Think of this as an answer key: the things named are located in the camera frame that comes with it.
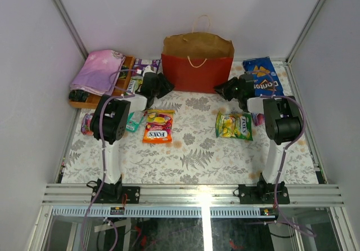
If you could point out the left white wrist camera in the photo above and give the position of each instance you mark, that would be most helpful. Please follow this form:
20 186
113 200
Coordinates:
146 70

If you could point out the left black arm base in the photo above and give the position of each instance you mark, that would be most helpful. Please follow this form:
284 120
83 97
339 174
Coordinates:
118 193

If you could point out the purple snack packet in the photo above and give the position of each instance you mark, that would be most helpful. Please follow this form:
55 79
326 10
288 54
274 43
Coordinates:
142 64
258 119

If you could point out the floral table mat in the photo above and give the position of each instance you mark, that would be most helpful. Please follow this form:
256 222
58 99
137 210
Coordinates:
195 156

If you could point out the dark patterned item in tray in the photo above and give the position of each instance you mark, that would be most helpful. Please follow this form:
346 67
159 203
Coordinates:
78 95

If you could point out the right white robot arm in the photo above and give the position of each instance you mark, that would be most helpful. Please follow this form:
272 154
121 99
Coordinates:
284 118

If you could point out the aluminium front rail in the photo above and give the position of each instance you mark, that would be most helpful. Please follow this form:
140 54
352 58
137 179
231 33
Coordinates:
192 195

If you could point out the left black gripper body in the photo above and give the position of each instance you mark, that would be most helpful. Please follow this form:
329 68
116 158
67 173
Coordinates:
158 83

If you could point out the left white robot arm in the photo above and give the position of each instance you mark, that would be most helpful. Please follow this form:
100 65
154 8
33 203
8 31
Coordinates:
109 120

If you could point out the orange wooden organizer tray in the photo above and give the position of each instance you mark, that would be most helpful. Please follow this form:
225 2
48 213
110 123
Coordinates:
92 101

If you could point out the yellow green snack packet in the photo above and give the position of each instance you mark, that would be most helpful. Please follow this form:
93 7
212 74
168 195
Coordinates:
235 125
135 84

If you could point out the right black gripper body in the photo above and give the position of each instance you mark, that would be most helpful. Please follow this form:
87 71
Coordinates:
241 93

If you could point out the teal candy packet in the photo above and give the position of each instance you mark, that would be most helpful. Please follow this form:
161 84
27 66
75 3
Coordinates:
134 120

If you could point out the red paper bag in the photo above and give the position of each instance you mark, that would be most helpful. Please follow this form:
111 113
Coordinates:
199 60

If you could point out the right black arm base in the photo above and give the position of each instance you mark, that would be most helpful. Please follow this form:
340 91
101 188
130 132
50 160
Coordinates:
263 193

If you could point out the purple berries candy packet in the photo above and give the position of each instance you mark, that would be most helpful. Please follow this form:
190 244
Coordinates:
85 125

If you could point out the folded purple cloth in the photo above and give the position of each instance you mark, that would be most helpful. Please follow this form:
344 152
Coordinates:
98 74

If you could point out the blue snack packet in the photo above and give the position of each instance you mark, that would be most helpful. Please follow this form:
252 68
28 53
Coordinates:
266 80

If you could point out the orange fruits candy packet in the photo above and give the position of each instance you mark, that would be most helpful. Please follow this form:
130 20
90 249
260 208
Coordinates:
158 127

